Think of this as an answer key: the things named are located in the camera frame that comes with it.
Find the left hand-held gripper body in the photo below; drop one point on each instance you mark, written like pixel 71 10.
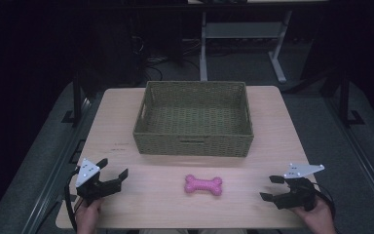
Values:
pixel 89 182

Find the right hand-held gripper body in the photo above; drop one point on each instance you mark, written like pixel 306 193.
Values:
pixel 297 191

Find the pink bone-shaped dog toy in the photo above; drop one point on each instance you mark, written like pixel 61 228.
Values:
pixel 203 185

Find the green woven basket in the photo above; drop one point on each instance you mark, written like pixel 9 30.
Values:
pixel 193 123

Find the person's right hand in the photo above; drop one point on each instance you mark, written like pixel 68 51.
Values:
pixel 316 217

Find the person's left hand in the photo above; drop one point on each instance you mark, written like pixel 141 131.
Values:
pixel 87 216

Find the black metal stand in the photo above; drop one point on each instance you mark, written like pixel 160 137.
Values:
pixel 346 104
pixel 77 100

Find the white metal desk frame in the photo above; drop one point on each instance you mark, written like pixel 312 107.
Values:
pixel 243 45

